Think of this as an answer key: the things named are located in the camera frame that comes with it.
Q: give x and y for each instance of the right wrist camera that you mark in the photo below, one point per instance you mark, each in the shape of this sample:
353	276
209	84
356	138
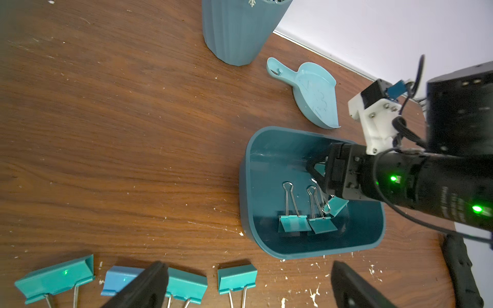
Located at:
375	111

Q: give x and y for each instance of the blue binder clip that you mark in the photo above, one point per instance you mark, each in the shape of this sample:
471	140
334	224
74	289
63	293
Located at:
117	278

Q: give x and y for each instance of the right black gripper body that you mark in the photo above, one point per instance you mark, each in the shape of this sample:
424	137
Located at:
337	170

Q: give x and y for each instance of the dark teal storage box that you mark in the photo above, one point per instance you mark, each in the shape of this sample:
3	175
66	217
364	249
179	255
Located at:
275	155

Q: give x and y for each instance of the teal binder clip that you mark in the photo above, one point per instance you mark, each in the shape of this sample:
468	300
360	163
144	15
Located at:
292	220
334	206
238	278
186	287
45	283
318	222

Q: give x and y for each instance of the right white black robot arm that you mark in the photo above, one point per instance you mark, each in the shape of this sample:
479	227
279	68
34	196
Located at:
447	174

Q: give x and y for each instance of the potted green plant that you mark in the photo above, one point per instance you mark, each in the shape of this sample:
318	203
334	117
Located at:
235	31

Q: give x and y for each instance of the light teal dustpan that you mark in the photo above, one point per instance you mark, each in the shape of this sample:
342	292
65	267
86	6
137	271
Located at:
313	90

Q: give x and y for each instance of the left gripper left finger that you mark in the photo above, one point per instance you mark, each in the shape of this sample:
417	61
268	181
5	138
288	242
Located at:
146	290

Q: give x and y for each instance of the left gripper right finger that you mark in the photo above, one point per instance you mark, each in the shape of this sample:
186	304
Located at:
351	290

